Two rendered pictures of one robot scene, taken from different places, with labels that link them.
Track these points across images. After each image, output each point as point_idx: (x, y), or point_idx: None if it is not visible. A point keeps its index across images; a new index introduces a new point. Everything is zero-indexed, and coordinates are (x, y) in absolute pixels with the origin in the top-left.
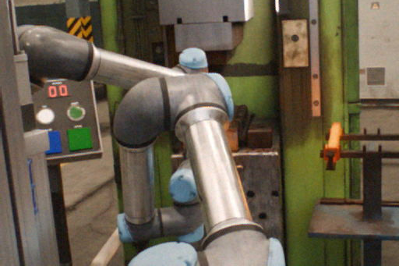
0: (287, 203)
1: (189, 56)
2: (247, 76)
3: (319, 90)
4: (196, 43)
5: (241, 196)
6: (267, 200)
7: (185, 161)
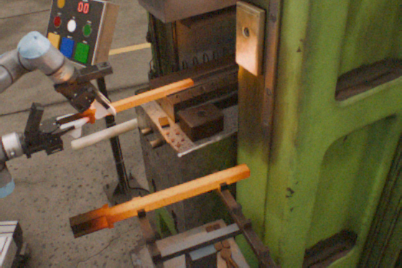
0: (237, 192)
1: (22, 42)
2: None
3: (270, 111)
4: (146, 2)
5: None
6: (176, 185)
7: (8, 134)
